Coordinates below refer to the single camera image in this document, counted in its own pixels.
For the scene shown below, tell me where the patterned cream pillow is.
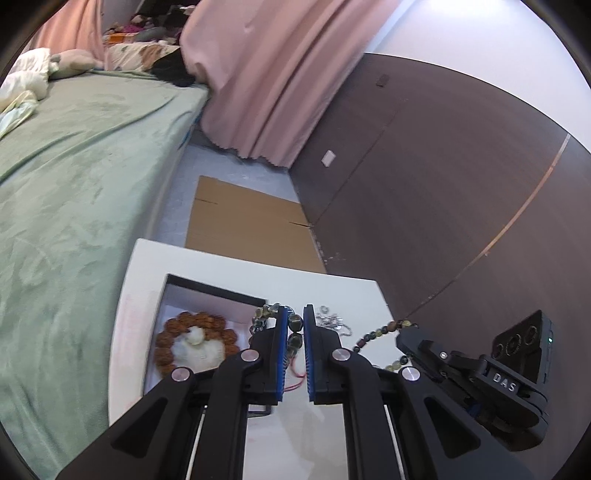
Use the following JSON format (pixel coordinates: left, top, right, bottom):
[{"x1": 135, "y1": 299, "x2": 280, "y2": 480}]
[{"x1": 105, "y1": 41, "x2": 182, "y2": 73}]

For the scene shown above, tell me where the wide pink curtain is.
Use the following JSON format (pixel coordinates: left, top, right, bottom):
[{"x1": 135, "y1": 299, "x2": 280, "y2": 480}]
[{"x1": 180, "y1": 0, "x2": 402, "y2": 168}]

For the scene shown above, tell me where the black jewelry box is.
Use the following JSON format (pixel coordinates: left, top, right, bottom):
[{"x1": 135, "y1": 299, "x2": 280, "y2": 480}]
[{"x1": 142, "y1": 273, "x2": 274, "y2": 418}]

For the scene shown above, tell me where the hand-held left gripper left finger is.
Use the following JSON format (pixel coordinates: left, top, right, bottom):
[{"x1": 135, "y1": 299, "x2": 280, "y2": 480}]
[{"x1": 55, "y1": 305, "x2": 291, "y2": 480}]

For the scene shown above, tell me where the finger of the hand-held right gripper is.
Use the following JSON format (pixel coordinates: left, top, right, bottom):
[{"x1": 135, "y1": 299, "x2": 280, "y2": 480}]
[{"x1": 396, "y1": 326, "x2": 467, "y2": 393}]

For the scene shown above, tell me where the white round ornament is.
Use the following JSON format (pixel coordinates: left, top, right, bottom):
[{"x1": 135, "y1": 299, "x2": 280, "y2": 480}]
[{"x1": 173, "y1": 325, "x2": 227, "y2": 370}]

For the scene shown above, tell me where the red string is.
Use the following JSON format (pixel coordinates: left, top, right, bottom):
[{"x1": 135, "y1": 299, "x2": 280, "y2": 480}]
[{"x1": 283, "y1": 354, "x2": 308, "y2": 393}]

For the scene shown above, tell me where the silver chain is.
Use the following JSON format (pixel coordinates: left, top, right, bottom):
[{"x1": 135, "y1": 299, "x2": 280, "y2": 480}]
[{"x1": 316, "y1": 304, "x2": 354, "y2": 336}]

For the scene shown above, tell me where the grey plush pillow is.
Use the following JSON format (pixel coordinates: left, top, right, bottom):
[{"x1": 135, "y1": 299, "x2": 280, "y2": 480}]
[{"x1": 49, "y1": 48, "x2": 100, "y2": 80}]

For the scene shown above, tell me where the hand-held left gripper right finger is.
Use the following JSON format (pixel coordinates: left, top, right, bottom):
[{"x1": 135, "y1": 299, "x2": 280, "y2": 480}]
[{"x1": 302, "y1": 303, "x2": 536, "y2": 480}]

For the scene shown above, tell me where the pile of plush toys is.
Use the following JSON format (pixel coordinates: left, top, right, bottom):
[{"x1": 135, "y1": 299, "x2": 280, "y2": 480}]
[{"x1": 103, "y1": 13, "x2": 168, "y2": 45}]

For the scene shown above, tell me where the white crumpled quilt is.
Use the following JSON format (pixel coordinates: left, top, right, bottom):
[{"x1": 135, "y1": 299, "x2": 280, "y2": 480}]
[{"x1": 0, "y1": 47, "x2": 52, "y2": 139}]

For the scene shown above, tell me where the dark mixed bead necklace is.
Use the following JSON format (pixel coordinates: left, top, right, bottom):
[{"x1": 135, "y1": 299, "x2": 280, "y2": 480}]
[{"x1": 249, "y1": 301, "x2": 419, "y2": 373}]

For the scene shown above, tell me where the narrow pink curtain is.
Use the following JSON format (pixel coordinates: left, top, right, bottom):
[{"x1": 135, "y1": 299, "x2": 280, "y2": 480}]
[{"x1": 28, "y1": 0, "x2": 112, "y2": 70}]

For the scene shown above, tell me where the bed with green blanket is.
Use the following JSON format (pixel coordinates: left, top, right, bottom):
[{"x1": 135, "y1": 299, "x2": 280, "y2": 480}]
[{"x1": 0, "y1": 68, "x2": 211, "y2": 468}]

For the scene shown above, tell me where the brown wooden bead bracelet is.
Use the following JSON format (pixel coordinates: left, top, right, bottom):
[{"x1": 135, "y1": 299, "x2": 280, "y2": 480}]
[{"x1": 154, "y1": 311, "x2": 241, "y2": 377}]

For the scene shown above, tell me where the flat cardboard sheet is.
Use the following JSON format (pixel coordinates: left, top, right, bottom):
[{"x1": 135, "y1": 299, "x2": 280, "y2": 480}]
[{"x1": 185, "y1": 175, "x2": 328, "y2": 274}]

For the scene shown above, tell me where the white table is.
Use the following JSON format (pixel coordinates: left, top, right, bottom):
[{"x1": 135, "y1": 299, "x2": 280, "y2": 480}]
[{"x1": 107, "y1": 237, "x2": 403, "y2": 480}]

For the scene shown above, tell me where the black cloth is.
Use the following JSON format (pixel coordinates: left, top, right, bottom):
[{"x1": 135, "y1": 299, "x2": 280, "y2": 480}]
[{"x1": 151, "y1": 50, "x2": 197, "y2": 88}]

